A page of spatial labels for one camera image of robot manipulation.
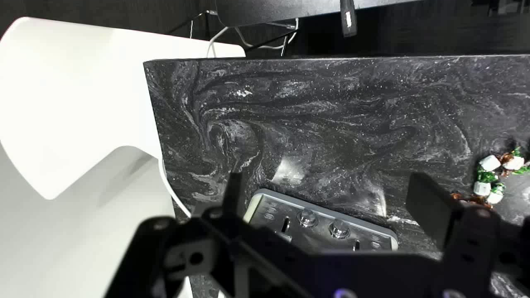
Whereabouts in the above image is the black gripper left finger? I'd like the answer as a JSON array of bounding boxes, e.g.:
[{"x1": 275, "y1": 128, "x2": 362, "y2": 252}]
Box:
[{"x1": 222, "y1": 171, "x2": 241, "y2": 231}]

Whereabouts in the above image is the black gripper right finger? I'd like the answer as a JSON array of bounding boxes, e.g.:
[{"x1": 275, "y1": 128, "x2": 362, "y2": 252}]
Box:
[{"x1": 405, "y1": 171, "x2": 460, "y2": 259}]

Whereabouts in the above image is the white wrapped sweet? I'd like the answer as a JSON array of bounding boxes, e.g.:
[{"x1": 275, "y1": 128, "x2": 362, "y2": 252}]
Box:
[
  {"x1": 503, "y1": 155, "x2": 525, "y2": 170},
  {"x1": 473, "y1": 181, "x2": 492, "y2": 196},
  {"x1": 478, "y1": 153, "x2": 500, "y2": 171},
  {"x1": 487, "y1": 190, "x2": 503, "y2": 204}
]

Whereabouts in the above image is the silver countertop power outlet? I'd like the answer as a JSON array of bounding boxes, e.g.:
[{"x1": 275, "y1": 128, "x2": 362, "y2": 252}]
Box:
[{"x1": 243, "y1": 188, "x2": 399, "y2": 252}]

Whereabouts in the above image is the white plastic chair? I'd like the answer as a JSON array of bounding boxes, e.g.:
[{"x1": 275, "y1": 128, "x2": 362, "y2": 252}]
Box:
[{"x1": 0, "y1": 16, "x2": 243, "y2": 298}]

